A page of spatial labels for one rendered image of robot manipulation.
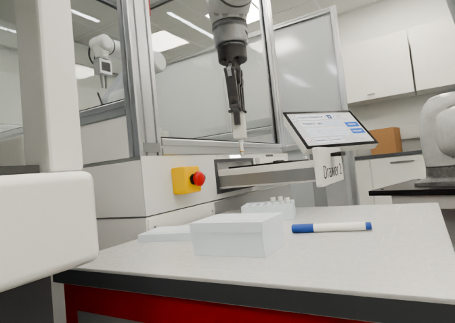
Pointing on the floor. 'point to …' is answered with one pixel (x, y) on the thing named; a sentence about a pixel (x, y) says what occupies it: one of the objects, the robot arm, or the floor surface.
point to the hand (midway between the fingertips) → (239, 126)
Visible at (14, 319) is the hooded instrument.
